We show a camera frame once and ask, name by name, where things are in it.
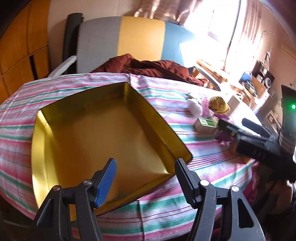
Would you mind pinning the window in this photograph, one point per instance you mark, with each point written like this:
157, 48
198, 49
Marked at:
219, 27

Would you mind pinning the blue cup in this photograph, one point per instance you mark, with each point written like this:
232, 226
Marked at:
245, 76

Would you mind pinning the green tea box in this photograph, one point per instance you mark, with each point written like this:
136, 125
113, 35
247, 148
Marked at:
204, 125

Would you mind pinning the beige patterned curtain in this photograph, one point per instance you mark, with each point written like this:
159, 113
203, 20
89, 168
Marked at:
245, 27
166, 11

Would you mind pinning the dark red quilted jacket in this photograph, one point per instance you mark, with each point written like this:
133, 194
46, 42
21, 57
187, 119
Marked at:
161, 69

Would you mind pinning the plastic white ball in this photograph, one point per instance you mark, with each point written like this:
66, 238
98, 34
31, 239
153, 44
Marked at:
195, 107

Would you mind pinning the large purple snack packet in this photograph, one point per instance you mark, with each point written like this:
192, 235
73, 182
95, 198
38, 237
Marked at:
223, 137

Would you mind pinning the brown cardboard box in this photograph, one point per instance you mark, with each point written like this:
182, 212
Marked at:
257, 87

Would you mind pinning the pink green striped tablecloth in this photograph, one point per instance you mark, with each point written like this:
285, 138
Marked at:
208, 162

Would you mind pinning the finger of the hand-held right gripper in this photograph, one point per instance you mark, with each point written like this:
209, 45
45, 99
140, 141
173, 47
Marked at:
227, 128
254, 126

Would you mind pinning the yellow knitted cloth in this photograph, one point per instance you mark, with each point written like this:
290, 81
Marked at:
219, 104

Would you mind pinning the black rolled mat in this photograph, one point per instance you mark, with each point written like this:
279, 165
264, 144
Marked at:
71, 34

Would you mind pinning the grey yellow blue chair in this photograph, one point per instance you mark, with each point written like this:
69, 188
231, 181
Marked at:
138, 39

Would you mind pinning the beige carton box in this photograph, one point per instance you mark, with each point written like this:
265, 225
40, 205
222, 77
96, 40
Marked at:
234, 102

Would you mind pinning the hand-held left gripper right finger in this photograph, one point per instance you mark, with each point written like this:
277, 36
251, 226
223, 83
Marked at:
185, 180

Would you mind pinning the wooden wardrobe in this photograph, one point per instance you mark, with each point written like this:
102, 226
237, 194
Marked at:
18, 46

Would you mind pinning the gold metal tin box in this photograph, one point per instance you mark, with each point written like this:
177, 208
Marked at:
92, 139

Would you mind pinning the pink lidded jelly cup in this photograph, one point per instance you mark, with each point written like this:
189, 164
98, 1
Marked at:
205, 106

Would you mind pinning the black silver stereo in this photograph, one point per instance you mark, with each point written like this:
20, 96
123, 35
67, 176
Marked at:
268, 81

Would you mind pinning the wooden side desk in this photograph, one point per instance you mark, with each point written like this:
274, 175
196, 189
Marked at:
222, 71

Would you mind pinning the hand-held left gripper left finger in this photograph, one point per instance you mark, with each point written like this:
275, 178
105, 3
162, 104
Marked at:
106, 183

